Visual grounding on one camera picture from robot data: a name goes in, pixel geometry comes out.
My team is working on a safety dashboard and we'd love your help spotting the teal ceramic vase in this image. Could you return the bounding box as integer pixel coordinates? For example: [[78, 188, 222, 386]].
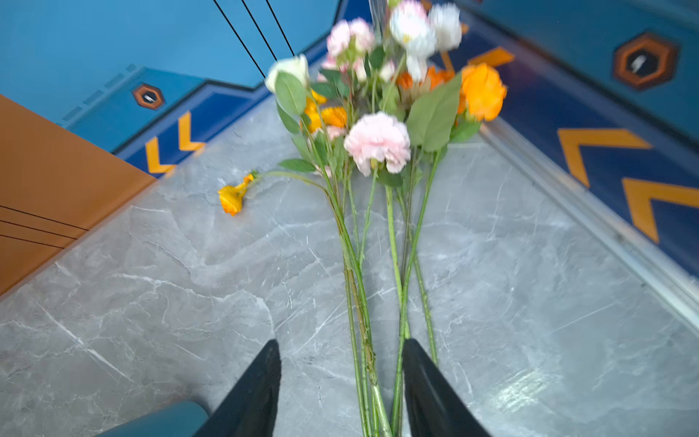
[[98, 401, 209, 437]]

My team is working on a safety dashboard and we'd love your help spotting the orange rose flower stem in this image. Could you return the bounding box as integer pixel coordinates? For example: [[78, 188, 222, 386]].
[[387, 63, 507, 436]]

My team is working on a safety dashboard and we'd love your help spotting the white cream rose stem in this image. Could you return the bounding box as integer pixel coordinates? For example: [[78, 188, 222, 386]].
[[265, 55, 382, 436]]

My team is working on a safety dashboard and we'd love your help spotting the pink carnation flower stem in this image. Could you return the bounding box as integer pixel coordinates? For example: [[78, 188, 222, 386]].
[[321, 15, 416, 437]]

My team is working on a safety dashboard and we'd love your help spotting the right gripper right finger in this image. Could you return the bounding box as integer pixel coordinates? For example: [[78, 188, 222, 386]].
[[402, 339, 491, 437]]

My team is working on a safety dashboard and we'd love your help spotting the white pink small flowers stem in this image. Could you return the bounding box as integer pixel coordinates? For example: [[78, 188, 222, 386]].
[[388, 1, 463, 89]]

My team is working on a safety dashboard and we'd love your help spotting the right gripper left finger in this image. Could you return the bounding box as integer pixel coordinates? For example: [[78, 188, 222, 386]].
[[194, 339, 282, 437]]

